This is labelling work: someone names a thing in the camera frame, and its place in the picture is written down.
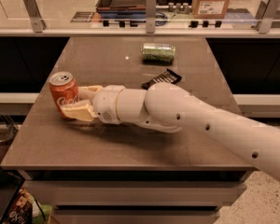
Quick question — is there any left metal glass bracket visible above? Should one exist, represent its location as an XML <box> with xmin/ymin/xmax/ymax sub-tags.
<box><xmin>22</xmin><ymin>0</ymin><xmax>47</xmax><ymax>33</ymax></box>

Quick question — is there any green soda can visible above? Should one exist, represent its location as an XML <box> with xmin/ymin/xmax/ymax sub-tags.
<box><xmin>141</xmin><ymin>43</ymin><xmax>175</xmax><ymax>63</ymax></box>

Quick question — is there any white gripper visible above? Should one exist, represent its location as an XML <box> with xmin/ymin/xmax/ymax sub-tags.
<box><xmin>61</xmin><ymin>85</ymin><xmax>125</xmax><ymax>124</ymax></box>

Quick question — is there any cardboard box with label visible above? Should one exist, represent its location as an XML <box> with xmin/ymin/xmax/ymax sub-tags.
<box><xmin>191</xmin><ymin>0</ymin><xmax>230</xmax><ymax>19</ymax></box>

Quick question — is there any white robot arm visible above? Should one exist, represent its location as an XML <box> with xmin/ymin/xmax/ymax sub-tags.
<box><xmin>61</xmin><ymin>82</ymin><xmax>280</xmax><ymax>181</ymax></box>

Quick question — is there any metal glass bracket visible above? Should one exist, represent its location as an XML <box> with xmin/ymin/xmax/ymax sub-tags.
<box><xmin>22</xmin><ymin>0</ymin><xmax>47</xmax><ymax>33</ymax></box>
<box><xmin>146</xmin><ymin>0</ymin><xmax>156</xmax><ymax>34</ymax></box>
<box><xmin>255</xmin><ymin>0</ymin><xmax>280</xmax><ymax>34</ymax></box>

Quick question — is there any black snack bar wrapper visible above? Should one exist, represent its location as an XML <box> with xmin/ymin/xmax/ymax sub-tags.
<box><xmin>141</xmin><ymin>69</ymin><xmax>182</xmax><ymax>90</ymax></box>

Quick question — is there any grey table drawer cabinet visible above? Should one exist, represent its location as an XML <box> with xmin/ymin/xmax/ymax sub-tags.
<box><xmin>21</xmin><ymin>170</ymin><xmax>252</xmax><ymax>224</ymax></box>

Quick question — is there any red coke can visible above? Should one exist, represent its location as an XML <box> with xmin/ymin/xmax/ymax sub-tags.
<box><xmin>49</xmin><ymin>71</ymin><xmax>79</xmax><ymax>119</ymax></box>

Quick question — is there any middle metal glass bracket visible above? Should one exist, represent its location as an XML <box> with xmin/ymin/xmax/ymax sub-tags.
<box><xmin>146</xmin><ymin>0</ymin><xmax>156</xmax><ymax>34</ymax></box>

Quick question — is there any chip bag snack package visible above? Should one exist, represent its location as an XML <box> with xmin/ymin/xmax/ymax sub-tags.
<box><xmin>3</xmin><ymin>189</ymin><xmax>35</xmax><ymax>224</ymax></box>

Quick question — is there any right metal glass bracket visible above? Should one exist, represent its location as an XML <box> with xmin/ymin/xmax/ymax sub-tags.
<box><xmin>255</xmin><ymin>0</ymin><xmax>280</xmax><ymax>34</ymax></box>

